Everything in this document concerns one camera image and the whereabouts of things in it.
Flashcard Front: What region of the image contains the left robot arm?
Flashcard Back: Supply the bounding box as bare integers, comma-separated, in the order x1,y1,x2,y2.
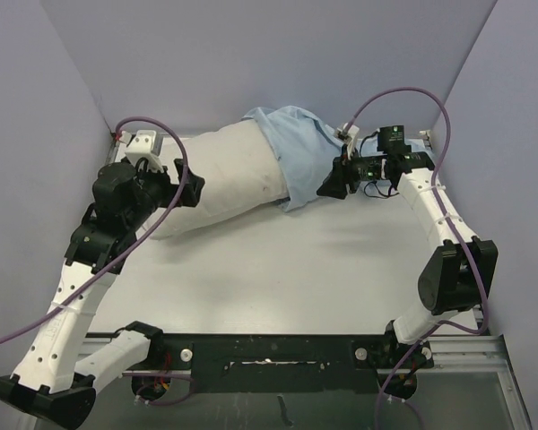
0,157,205,429

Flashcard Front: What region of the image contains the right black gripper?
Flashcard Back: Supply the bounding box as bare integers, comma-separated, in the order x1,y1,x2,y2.
317,144,386,199

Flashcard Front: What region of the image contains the light blue pillowcase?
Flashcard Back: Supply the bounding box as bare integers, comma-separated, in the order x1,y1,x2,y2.
241,105,431,212

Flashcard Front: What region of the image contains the white pillow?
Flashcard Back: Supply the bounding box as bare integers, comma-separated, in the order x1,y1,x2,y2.
151,119,288,240

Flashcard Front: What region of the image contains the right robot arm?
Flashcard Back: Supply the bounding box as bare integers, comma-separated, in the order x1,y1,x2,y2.
317,125,498,366

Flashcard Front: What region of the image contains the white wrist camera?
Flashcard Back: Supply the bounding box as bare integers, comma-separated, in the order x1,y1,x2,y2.
334,123,360,159
116,130,164,173

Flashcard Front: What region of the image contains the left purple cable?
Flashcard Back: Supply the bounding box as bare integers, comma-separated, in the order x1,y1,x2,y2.
0,115,194,408

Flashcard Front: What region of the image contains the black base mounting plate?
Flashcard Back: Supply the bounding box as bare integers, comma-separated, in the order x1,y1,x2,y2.
130,332,434,400

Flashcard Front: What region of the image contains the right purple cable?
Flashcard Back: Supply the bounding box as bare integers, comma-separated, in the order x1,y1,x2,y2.
351,85,490,430

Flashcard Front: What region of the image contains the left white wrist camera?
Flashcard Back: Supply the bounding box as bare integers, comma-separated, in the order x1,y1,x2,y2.
116,130,164,173

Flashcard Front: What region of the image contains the purple cable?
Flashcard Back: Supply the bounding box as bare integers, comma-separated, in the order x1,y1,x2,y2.
351,85,490,430
0,115,194,408

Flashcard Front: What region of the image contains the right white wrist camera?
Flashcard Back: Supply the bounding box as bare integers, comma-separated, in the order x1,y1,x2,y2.
334,123,360,159

